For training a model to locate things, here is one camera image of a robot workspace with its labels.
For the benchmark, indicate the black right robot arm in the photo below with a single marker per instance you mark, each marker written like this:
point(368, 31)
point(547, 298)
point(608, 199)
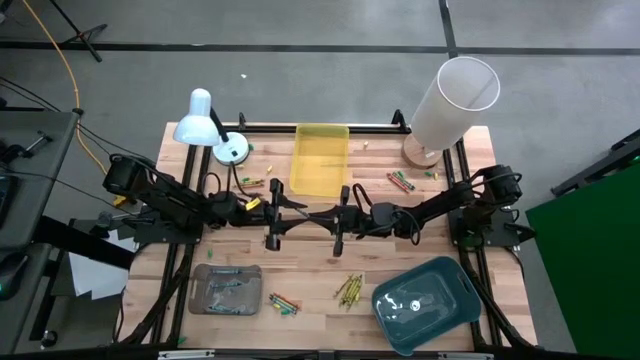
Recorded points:
point(450, 200)

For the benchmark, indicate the black tripod stand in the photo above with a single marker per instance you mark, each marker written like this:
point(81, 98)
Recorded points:
point(92, 32)

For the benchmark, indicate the black desk leg beam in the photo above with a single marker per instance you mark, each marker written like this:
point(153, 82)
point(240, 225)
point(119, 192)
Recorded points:
point(85, 245)

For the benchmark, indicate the white gooseneck desk lamp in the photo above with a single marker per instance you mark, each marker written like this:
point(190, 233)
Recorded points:
point(197, 125)

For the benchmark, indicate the black frame bar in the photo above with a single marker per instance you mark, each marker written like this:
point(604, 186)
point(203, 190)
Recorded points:
point(275, 356)

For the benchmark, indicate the white paper sheet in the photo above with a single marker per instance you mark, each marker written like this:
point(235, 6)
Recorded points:
point(95, 275)

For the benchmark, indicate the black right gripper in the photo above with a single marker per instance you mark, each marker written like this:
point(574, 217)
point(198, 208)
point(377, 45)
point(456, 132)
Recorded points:
point(357, 220)

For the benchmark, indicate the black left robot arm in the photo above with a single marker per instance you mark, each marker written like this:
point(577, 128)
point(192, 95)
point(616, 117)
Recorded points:
point(170, 197)

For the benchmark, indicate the long black frame rail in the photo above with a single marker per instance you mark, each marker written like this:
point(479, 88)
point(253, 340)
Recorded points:
point(270, 129)

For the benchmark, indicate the black round knob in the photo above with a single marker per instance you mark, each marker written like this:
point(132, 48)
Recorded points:
point(48, 339)

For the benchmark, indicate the grey translucent bin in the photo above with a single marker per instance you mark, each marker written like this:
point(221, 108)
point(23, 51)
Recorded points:
point(200, 290)

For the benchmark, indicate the teal plastic bin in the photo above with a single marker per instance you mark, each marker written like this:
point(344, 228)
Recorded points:
point(425, 305)

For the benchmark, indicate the green mat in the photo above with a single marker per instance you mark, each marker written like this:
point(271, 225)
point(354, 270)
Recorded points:
point(590, 275)

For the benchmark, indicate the grey side desk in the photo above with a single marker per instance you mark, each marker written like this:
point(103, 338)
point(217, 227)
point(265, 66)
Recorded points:
point(40, 190)

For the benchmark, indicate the yellow tape tag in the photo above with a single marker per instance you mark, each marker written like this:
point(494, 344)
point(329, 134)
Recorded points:
point(253, 204)

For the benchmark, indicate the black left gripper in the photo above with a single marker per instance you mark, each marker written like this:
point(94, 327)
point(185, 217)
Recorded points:
point(272, 215)

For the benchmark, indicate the black clamp tool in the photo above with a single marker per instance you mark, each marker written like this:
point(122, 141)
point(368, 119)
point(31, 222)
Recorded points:
point(37, 142)

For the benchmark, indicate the table lamp white cylinder shade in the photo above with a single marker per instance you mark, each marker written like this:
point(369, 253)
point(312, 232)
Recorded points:
point(450, 110)

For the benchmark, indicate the yellow translucent bin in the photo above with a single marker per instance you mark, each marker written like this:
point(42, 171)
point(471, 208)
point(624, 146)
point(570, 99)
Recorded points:
point(320, 165)

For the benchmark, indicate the grey clamp knob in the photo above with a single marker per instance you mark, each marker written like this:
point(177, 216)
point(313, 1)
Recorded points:
point(102, 220)

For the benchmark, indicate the black computer mouse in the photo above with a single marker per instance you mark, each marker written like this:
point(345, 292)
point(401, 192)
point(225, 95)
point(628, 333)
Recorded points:
point(11, 275)

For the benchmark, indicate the silver frame bracket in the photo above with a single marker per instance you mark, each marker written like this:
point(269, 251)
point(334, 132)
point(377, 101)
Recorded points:
point(465, 356)
point(186, 354)

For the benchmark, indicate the black angled stand beam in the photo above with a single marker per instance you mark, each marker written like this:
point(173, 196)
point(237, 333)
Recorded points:
point(610, 160)

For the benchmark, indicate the black desk device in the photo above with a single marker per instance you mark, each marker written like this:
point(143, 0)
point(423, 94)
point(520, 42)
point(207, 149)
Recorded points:
point(6, 200)

